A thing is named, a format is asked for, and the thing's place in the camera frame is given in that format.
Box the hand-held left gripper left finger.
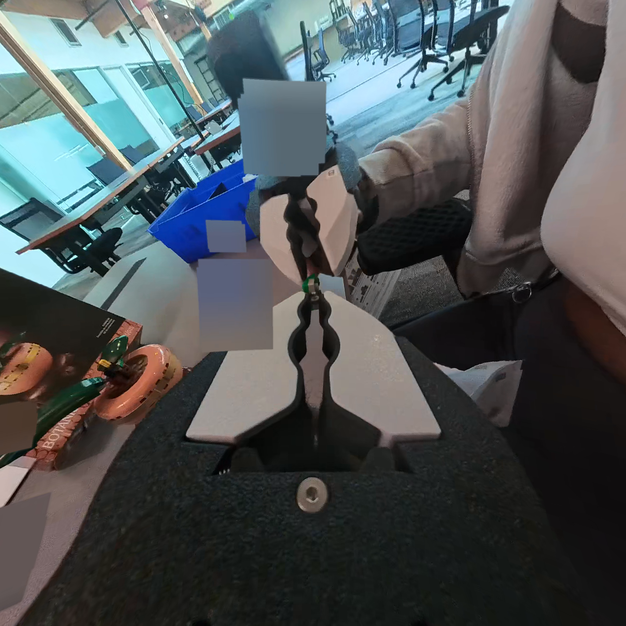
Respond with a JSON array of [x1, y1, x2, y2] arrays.
[[186, 292, 314, 445]]

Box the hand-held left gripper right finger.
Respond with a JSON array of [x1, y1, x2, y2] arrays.
[[320, 291, 442, 449]]

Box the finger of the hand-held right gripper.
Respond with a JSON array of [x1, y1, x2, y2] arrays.
[[258, 194, 314, 290], [301, 165, 361, 278]]

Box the person's right forearm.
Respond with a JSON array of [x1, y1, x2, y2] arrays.
[[369, 100, 495, 208]]

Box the wooden office desk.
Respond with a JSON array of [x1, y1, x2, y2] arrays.
[[17, 137, 196, 275], [193, 100, 243, 172]]

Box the grey desk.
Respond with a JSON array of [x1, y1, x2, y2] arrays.
[[0, 240, 353, 626]]

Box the white sheet with black print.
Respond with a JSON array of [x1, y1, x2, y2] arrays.
[[342, 254, 403, 319]]

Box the large blue storage bin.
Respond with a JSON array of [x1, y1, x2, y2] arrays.
[[148, 159, 260, 265]]

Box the row of black office chairs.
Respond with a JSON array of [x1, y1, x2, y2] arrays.
[[298, 0, 512, 101]]

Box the black swivel chair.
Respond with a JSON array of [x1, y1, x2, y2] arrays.
[[41, 227, 123, 275]]

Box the black floor pole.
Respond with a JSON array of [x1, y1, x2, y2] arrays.
[[117, 0, 206, 142]]

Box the person's pale hooded sweater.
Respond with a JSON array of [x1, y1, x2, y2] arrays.
[[460, 0, 626, 343]]

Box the dark toy set box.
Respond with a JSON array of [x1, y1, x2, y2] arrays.
[[0, 266, 143, 470]]

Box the person's dark pants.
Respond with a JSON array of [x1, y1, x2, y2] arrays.
[[394, 274, 626, 626]]

